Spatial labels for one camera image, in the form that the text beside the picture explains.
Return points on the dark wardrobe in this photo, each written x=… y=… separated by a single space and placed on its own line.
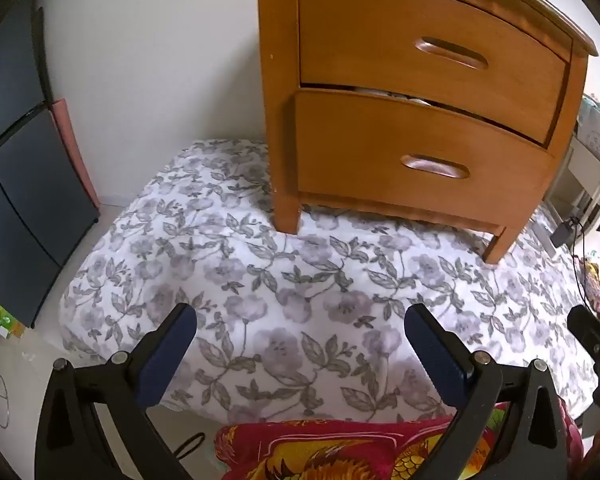
x=15 y=185

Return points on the wooden drawer holding clothes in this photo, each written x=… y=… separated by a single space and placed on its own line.
x=350 y=150

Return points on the pink board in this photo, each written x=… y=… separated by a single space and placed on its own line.
x=75 y=150

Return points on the grey floral bedsheet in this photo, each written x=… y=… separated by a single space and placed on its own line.
x=205 y=260

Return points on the red printed blanket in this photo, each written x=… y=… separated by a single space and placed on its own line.
x=320 y=450

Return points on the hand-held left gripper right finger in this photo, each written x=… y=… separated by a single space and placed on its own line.
x=432 y=355

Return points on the green packaging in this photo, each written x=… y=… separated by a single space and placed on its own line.
x=0 y=315

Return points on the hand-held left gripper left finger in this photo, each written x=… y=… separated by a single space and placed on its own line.
x=167 y=355

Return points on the colourful small things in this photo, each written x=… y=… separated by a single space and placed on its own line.
x=597 y=280

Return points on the wooden drawer with shut front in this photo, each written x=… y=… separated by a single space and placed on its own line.
x=370 y=40

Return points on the wooden nightstand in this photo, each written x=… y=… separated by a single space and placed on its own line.
x=279 y=85

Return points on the black charger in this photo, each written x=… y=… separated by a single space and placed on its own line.
x=565 y=232

